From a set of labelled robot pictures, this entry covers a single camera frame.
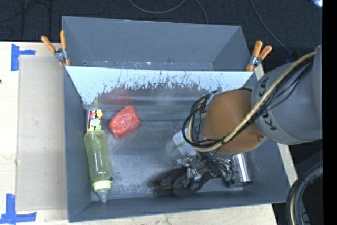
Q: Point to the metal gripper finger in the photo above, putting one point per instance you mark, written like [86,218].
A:
[195,175]
[190,163]

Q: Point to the clear plastic bottle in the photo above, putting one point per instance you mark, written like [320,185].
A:
[181,142]

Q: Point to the shiny metal cup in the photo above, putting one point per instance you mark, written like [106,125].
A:
[243,168]

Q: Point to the grey metal bin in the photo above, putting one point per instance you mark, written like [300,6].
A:
[147,152]

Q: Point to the red sponge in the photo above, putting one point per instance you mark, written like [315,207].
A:
[124,122]

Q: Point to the yellow-green baby bottle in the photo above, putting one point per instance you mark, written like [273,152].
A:
[98,155]

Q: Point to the small red and yellow packet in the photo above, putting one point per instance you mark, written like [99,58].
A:
[94,118]

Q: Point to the pale wood flat board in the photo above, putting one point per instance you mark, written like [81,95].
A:
[39,134]

